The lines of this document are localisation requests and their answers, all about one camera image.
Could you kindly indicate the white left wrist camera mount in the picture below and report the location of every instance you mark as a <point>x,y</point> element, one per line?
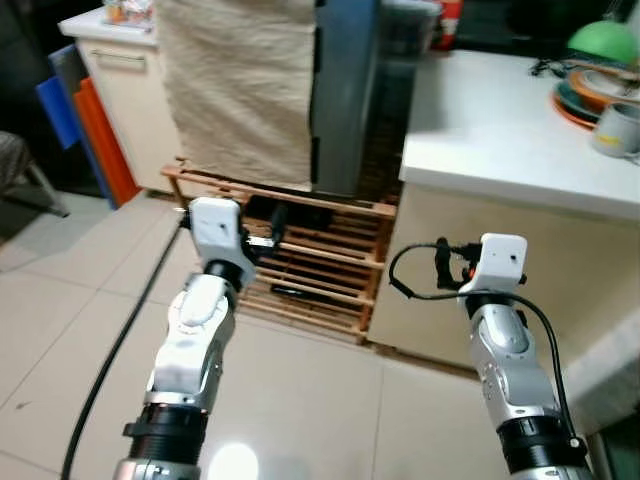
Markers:
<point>215,228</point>

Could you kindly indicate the white kitchen counter block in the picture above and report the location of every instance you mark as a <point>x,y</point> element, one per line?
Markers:
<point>500,140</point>

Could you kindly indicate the green bowl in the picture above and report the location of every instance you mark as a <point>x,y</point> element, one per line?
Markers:
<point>605,42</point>

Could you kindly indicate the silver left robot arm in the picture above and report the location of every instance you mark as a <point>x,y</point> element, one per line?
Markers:
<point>195,335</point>

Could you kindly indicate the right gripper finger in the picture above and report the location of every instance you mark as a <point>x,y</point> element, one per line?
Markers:
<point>443,265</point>

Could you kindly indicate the beige hanging cloth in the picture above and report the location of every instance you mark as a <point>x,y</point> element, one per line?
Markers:
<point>238,90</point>

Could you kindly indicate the red container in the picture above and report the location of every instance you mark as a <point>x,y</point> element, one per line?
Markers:
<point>449,22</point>

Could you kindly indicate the grey fridge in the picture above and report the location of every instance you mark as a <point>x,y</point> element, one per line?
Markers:
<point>350,95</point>

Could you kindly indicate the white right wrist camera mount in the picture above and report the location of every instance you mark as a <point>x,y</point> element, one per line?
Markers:
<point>500,262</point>

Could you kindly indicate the orange flat board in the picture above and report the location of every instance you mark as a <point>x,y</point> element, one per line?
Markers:
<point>105,150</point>

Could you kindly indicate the grey mug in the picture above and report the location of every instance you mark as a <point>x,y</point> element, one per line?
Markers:
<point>618,130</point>

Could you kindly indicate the white cabinet with drawers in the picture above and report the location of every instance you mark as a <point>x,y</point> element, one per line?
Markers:
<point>130,110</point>

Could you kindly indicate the chair with metal leg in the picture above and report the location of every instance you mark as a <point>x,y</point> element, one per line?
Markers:
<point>20,165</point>

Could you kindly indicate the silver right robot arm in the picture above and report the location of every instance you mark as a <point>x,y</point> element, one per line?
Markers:
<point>510,360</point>

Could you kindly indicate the wooden slatted rack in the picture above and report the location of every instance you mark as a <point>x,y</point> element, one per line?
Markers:
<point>330,265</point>

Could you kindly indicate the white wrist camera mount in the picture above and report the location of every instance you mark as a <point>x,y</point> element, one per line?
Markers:
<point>500,262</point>
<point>215,228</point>

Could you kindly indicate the stack of plates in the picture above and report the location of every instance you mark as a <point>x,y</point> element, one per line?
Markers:
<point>580,95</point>

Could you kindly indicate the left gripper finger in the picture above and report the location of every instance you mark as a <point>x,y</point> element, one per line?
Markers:
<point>280,222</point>

